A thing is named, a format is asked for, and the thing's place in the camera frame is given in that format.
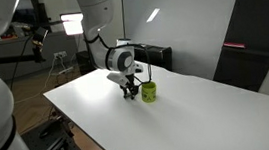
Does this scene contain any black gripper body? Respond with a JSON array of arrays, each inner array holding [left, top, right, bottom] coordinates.
[[117, 72, 141, 92]]

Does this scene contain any lime green printed mug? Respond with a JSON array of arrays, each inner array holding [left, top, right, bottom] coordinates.
[[139, 80, 159, 104]]

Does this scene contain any black computer case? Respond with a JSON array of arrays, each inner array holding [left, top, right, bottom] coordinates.
[[132, 40, 175, 76]]

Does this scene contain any black tower case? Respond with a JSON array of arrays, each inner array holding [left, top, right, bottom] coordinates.
[[75, 49, 97, 76]]

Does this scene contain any white power strip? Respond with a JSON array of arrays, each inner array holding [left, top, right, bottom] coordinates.
[[57, 65, 75, 76]]

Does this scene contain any bright studio light panel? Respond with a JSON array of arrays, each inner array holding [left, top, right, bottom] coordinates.
[[59, 11, 86, 37]]

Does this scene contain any black perforated breadboard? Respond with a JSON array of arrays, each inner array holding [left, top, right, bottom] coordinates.
[[19, 115, 97, 150]]

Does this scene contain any red label strip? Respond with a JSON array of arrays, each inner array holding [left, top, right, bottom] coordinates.
[[223, 39, 247, 51]]

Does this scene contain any dark door panel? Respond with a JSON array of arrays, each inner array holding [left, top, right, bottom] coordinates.
[[204, 0, 269, 98]]

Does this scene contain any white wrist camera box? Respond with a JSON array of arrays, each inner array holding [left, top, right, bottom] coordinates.
[[105, 70, 130, 88]]

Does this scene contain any white wall outlet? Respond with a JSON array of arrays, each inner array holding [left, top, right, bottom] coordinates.
[[53, 50, 68, 60]]

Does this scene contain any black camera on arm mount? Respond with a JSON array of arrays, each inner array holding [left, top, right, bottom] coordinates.
[[29, 25, 53, 65]]

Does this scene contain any black camera cable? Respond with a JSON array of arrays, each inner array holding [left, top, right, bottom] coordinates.
[[0, 36, 43, 117]]

